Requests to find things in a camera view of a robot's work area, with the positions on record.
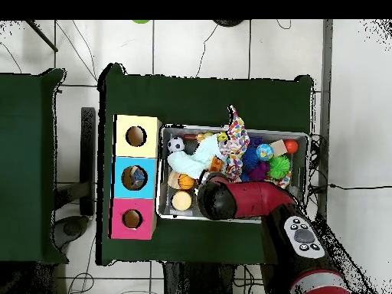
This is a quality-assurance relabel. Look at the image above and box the mint green cloth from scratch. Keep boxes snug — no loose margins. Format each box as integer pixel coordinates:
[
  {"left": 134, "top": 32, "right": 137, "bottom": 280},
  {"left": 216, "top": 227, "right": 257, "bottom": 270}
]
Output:
[{"left": 167, "top": 134, "right": 228, "bottom": 180}]

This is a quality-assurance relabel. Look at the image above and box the colourful dotted cloth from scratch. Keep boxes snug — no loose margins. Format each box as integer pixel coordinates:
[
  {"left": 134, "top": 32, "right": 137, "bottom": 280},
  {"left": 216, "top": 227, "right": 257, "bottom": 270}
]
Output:
[{"left": 217, "top": 105, "right": 251, "bottom": 182}]

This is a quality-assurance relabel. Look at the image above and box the shallow mesh bin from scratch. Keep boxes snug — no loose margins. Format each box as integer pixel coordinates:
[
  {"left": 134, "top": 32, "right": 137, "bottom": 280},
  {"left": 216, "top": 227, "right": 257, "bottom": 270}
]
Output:
[{"left": 155, "top": 123, "right": 310, "bottom": 223}]

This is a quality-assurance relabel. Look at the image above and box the wooden box with three holes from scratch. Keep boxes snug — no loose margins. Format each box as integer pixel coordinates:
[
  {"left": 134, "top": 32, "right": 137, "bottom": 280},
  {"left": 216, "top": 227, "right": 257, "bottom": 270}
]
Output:
[{"left": 107, "top": 114, "right": 162, "bottom": 240}]

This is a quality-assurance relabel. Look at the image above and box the orange toy basketball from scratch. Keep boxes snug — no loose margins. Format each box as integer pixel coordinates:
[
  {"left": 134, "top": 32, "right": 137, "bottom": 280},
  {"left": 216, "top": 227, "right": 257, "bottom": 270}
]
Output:
[{"left": 178, "top": 174, "right": 196, "bottom": 191}]

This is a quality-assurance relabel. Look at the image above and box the black and white soccer ball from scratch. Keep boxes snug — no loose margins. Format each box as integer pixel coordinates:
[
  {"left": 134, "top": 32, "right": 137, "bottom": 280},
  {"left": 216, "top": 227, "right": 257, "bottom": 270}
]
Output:
[{"left": 167, "top": 136, "right": 186, "bottom": 153}]

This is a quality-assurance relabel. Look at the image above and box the toy hamburger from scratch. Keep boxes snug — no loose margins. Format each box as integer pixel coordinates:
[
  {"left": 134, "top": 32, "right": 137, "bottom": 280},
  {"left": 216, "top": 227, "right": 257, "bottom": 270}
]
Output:
[{"left": 170, "top": 191, "right": 193, "bottom": 211}]

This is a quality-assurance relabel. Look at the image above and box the blue spiky ball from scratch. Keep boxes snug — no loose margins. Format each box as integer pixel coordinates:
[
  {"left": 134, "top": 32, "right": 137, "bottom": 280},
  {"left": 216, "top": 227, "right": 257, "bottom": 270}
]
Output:
[{"left": 241, "top": 146, "right": 261, "bottom": 171}]

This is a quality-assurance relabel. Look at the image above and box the dark green table cloth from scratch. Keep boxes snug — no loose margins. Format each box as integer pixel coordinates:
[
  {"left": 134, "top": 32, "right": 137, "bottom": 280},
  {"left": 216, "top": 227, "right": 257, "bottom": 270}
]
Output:
[
  {"left": 96, "top": 62, "right": 315, "bottom": 266},
  {"left": 0, "top": 67, "right": 69, "bottom": 265}
]

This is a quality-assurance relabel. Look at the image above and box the globe print ball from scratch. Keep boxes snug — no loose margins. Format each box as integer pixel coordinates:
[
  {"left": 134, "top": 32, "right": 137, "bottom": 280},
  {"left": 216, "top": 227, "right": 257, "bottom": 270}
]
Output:
[{"left": 256, "top": 143, "right": 274, "bottom": 162}]

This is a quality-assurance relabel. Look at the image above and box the green spiky ball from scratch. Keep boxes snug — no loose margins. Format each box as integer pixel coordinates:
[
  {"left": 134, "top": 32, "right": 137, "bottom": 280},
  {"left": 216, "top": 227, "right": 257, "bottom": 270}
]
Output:
[{"left": 267, "top": 155, "right": 291, "bottom": 179}]

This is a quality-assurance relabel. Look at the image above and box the wooden block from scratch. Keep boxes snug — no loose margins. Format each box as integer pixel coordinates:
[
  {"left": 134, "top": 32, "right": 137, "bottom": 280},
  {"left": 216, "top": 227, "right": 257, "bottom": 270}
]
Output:
[{"left": 270, "top": 139, "right": 289, "bottom": 156}]

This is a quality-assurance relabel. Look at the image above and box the orange ball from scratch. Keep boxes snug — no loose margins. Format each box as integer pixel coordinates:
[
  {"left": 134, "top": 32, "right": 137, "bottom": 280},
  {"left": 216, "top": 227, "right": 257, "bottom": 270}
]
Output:
[{"left": 283, "top": 139, "right": 299, "bottom": 155}]

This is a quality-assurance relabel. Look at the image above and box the black upright panel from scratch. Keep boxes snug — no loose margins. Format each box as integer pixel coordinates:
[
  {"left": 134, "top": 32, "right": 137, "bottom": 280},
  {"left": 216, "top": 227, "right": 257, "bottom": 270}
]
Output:
[{"left": 79, "top": 106, "right": 96, "bottom": 217}]

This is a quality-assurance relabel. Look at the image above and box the grey round stand foot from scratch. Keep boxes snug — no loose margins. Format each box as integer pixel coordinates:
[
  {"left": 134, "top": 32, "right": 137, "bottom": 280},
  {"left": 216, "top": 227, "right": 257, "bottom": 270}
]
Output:
[{"left": 51, "top": 214, "right": 93, "bottom": 250}]

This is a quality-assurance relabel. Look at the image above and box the black round object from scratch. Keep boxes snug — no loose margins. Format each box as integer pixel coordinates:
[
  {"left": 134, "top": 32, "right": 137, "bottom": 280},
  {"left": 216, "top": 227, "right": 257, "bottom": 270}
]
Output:
[{"left": 212, "top": 19, "right": 246, "bottom": 28}]

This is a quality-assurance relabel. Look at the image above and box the black slanted rod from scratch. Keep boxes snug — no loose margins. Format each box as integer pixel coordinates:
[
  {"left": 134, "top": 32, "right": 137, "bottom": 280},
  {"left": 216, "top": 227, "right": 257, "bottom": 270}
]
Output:
[{"left": 24, "top": 19, "right": 59, "bottom": 53}]

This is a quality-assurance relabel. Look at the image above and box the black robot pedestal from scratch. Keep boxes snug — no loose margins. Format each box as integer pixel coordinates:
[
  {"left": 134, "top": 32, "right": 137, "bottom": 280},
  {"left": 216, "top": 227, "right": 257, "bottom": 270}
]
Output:
[{"left": 162, "top": 261, "right": 237, "bottom": 294}]

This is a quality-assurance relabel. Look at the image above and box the thin black cable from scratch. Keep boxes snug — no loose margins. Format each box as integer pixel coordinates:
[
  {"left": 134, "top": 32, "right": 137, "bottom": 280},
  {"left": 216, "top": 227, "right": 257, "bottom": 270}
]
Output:
[{"left": 327, "top": 182, "right": 392, "bottom": 191}]

